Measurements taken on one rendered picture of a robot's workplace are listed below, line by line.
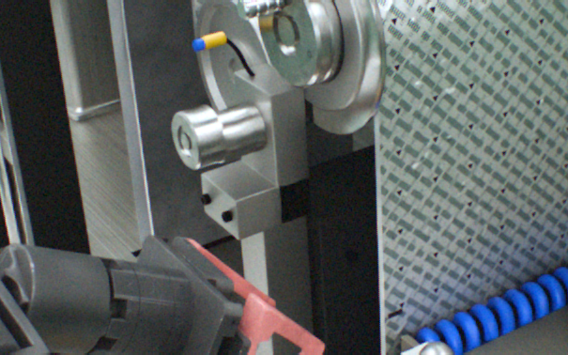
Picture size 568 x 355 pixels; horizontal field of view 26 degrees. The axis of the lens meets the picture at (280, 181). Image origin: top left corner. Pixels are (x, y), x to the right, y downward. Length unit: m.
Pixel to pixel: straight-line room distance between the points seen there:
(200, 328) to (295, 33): 0.20
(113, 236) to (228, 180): 0.43
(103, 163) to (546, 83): 0.69
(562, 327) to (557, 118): 0.15
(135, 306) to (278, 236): 0.20
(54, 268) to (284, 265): 0.25
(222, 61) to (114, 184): 0.46
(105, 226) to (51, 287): 0.62
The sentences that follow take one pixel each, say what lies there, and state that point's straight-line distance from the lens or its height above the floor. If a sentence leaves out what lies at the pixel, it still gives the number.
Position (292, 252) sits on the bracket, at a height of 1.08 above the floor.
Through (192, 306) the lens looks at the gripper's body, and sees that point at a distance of 0.70.
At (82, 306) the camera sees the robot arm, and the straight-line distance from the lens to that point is 0.66.
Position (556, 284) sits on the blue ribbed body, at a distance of 0.89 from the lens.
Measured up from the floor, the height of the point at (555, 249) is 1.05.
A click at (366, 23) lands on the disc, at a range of 0.73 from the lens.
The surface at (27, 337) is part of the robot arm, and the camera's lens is 0.64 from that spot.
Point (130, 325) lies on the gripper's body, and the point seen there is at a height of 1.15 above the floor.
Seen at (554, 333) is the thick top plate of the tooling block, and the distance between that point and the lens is 0.86.
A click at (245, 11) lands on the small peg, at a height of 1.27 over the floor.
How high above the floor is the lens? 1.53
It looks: 29 degrees down
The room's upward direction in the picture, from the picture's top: 4 degrees counter-clockwise
